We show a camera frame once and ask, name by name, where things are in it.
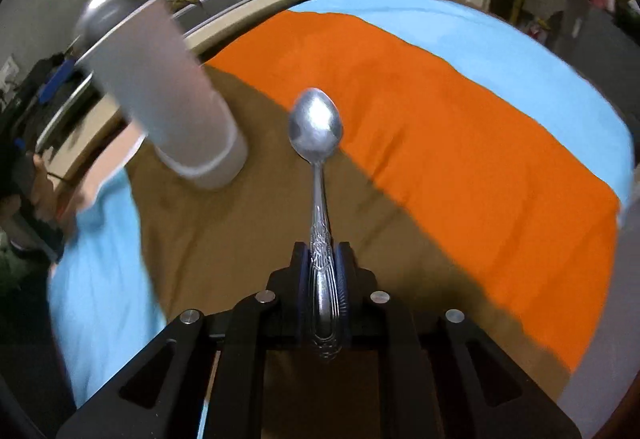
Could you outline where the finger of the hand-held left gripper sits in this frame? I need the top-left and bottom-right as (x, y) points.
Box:
(36, 58), (96, 106)

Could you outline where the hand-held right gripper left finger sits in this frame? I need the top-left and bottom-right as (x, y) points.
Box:
(57, 242), (314, 439)

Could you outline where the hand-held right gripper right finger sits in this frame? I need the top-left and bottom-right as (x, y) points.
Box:
(337, 242), (584, 439)

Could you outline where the white plastic utensil basket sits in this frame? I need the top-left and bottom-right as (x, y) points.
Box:
(73, 0), (250, 192)

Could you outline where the ornate steel spoon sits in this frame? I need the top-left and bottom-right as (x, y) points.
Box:
(288, 87), (345, 363)

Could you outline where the person's left hand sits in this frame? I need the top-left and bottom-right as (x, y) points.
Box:
(20, 155), (77, 232)

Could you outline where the striped blanket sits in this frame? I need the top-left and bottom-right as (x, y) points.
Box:
(47, 0), (636, 439)

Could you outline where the grey cabinet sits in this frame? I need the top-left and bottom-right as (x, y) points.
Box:
(550, 0), (640, 87)

